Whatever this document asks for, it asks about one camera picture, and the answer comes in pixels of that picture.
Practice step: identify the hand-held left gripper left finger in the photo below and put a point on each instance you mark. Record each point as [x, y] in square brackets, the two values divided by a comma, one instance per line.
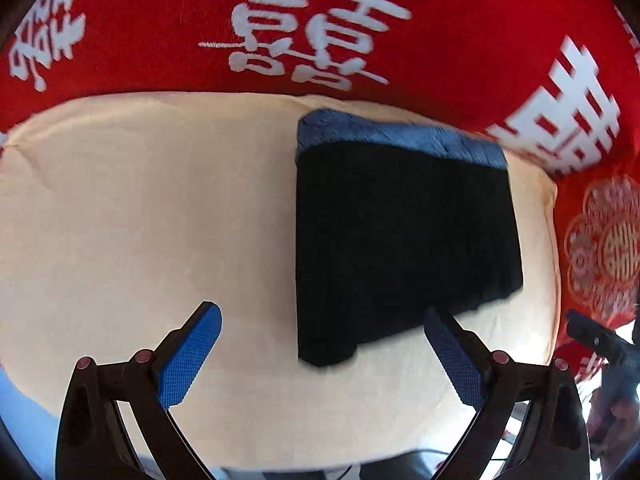
[192, 360]

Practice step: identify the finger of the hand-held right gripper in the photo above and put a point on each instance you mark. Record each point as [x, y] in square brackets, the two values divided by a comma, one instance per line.
[585, 326]

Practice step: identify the cream cloth mat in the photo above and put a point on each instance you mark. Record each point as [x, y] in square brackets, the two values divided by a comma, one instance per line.
[125, 210]

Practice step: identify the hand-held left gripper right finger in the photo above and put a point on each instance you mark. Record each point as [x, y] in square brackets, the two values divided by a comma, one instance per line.
[457, 360]

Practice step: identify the red printed blanket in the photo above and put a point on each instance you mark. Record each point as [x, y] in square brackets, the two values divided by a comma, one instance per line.
[450, 60]

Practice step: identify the black pants with blue waistband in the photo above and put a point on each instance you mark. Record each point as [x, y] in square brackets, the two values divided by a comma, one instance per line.
[400, 235]

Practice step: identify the person's right hand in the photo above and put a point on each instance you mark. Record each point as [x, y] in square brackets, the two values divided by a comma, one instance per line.
[607, 422]

